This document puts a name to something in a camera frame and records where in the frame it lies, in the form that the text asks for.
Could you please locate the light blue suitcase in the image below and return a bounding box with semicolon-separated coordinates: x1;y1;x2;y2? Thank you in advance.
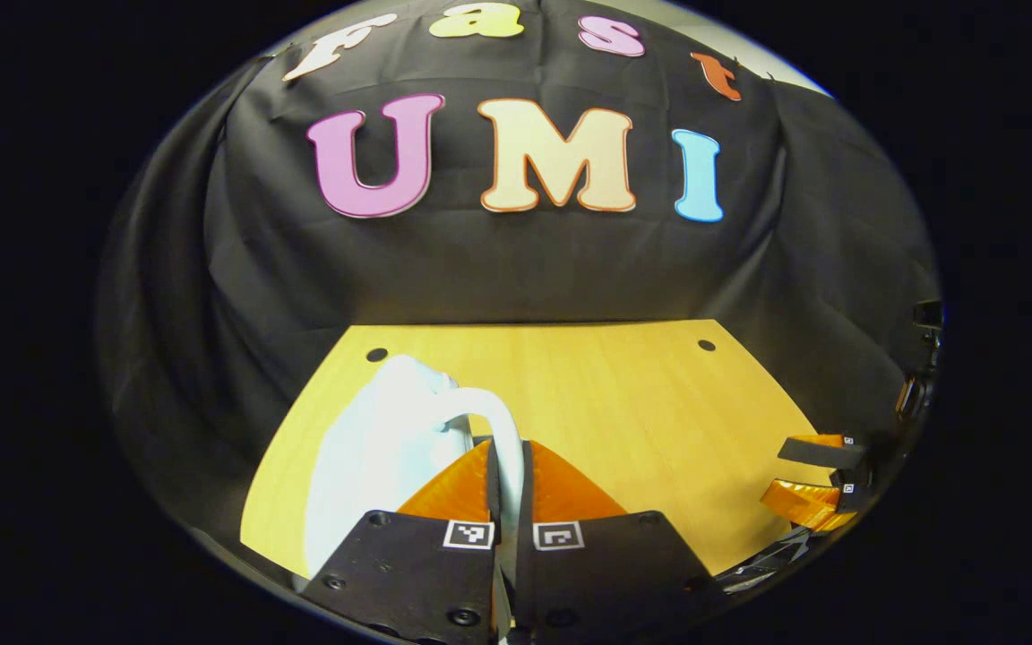
301;354;527;642

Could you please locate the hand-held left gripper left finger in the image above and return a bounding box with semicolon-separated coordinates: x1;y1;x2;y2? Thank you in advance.
305;439;500;645

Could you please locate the black backdrop cloth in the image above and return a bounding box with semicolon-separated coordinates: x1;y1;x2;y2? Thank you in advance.
95;0;942;538

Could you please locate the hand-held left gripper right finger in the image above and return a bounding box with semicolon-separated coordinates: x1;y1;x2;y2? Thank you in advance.
512;439;724;645

